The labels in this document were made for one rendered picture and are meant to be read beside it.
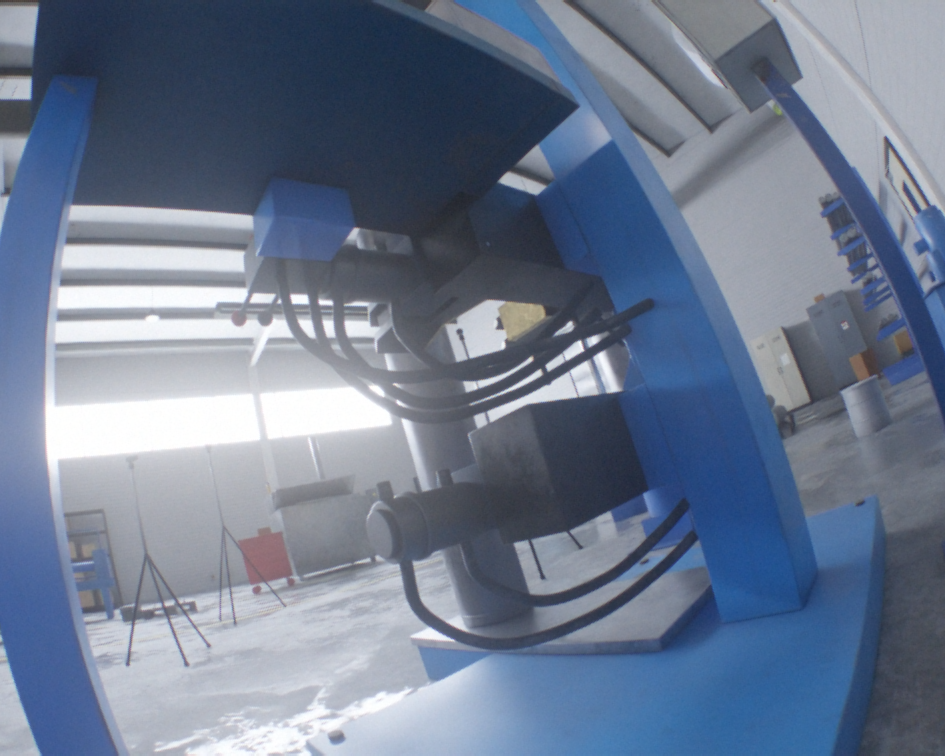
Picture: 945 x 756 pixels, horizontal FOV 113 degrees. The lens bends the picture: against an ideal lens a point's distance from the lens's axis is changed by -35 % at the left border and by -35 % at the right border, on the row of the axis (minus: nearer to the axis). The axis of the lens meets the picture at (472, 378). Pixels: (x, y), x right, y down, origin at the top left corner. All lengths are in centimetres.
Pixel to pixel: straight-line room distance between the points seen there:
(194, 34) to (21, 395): 41
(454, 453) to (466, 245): 67
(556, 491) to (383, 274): 49
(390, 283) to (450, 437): 58
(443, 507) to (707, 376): 49
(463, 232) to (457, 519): 49
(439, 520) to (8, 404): 60
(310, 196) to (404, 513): 50
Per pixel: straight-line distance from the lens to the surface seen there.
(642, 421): 90
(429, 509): 75
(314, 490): 915
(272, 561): 809
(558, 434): 75
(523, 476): 74
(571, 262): 99
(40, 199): 50
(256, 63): 63
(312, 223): 74
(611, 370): 247
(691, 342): 85
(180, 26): 61
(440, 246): 91
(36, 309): 43
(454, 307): 106
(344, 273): 86
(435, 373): 72
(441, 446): 135
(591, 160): 101
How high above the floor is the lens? 48
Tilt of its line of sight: 15 degrees up
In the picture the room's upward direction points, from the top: 18 degrees counter-clockwise
